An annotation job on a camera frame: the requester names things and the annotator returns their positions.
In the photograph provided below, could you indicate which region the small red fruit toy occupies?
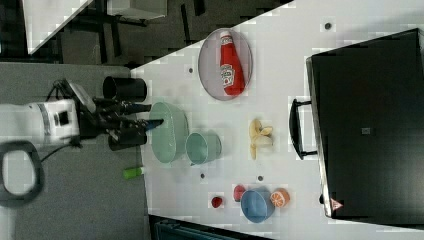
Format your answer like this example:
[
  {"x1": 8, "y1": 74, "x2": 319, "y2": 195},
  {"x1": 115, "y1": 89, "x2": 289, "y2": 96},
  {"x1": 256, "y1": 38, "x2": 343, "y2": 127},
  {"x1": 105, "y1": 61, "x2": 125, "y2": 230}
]
[{"x1": 211, "y1": 196, "x2": 223, "y2": 208}]

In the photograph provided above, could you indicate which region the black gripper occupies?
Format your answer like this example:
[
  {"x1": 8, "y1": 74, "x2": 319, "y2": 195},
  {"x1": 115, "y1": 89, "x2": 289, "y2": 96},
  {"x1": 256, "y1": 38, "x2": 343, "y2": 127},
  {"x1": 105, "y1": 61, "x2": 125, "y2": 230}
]
[{"x1": 77, "y1": 98, "x2": 164, "y2": 140}]

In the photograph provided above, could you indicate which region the grey camera mount box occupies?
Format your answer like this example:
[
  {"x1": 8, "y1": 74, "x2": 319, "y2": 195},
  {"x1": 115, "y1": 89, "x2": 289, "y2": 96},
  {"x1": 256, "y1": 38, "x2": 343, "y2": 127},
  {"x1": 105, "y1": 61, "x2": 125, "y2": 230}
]
[{"x1": 62, "y1": 80, "x2": 96, "y2": 113}]

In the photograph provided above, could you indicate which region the green marker object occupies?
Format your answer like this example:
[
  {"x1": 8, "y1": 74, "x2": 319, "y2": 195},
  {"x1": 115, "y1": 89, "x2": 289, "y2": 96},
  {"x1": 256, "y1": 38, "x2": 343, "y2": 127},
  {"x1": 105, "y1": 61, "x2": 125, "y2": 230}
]
[{"x1": 123, "y1": 167, "x2": 144, "y2": 180}]

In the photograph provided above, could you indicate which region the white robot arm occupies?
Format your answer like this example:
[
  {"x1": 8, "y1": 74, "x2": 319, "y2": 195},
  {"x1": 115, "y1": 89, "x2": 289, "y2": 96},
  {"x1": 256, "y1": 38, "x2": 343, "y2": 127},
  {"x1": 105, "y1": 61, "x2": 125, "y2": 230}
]
[{"x1": 1, "y1": 99, "x2": 164, "y2": 147}]

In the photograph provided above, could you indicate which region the teal green mug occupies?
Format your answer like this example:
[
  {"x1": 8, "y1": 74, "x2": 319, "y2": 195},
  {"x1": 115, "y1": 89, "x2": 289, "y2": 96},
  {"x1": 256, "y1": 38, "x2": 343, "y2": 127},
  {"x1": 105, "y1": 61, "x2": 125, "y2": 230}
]
[{"x1": 185, "y1": 131, "x2": 222, "y2": 165}]

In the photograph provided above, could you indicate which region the red strawberry toy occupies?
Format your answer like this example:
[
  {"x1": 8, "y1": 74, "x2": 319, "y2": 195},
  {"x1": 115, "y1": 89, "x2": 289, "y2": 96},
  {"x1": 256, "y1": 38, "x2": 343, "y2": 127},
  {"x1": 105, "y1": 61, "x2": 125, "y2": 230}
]
[{"x1": 233, "y1": 185, "x2": 246, "y2": 202}]

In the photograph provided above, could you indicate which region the orange half slice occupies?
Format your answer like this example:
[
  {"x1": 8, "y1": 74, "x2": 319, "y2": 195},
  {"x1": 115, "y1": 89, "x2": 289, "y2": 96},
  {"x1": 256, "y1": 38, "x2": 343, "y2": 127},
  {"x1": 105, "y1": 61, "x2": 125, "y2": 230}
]
[{"x1": 270, "y1": 188, "x2": 290, "y2": 207}]

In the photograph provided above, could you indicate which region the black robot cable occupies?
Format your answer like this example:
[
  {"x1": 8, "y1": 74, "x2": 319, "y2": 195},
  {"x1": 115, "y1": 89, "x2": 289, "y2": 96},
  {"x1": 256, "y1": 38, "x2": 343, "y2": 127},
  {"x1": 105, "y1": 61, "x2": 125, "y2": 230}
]
[{"x1": 0, "y1": 140, "x2": 73, "y2": 208}]

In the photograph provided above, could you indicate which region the red ketchup bottle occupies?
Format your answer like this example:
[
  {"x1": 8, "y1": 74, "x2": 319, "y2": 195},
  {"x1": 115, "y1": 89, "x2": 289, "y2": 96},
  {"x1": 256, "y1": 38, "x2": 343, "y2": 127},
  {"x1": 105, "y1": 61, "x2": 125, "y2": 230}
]
[{"x1": 220, "y1": 31, "x2": 245, "y2": 96}]

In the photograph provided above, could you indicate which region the black toaster oven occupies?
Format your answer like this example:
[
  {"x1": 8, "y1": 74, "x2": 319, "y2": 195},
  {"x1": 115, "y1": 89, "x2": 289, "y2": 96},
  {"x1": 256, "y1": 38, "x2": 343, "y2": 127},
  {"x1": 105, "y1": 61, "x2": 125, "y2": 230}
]
[{"x1": 305, "y1": 29, "x2": 424, "y2": 229}]

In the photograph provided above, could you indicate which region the blue bowl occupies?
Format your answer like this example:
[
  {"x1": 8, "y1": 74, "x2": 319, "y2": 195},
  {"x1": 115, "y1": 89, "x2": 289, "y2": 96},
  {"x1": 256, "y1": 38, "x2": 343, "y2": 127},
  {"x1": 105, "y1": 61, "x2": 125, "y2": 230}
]
[{"x1": 240, "y1": 187, "x2": 275, "y2": 223}]

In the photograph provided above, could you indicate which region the green perforated colander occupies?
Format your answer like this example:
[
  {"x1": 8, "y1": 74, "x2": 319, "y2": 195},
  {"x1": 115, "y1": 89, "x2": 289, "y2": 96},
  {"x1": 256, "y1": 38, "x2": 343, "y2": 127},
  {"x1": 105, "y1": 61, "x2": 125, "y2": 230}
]
[{"x1": 149, "y1": 102, "x2": 189, "y2": 164}]

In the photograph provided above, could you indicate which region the black cylindrical cup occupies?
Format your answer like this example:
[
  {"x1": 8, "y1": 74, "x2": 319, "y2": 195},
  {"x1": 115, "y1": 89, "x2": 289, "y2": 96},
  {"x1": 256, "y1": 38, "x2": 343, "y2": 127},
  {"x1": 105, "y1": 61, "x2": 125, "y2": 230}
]
[
  {"x1": 108, "y1": 130, "x2": 147, "y2": 151},
  {"x1": 102, "y1": 76, "x2": 147, "y2": 102}
]

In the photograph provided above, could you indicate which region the peeled yellow banana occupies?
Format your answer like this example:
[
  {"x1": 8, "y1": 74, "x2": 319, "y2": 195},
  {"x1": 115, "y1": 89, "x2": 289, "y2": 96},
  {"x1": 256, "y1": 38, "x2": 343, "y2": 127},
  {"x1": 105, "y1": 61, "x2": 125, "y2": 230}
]
[{"x1": 249, "y1": 119, "x2": 273, "y2": 160}]

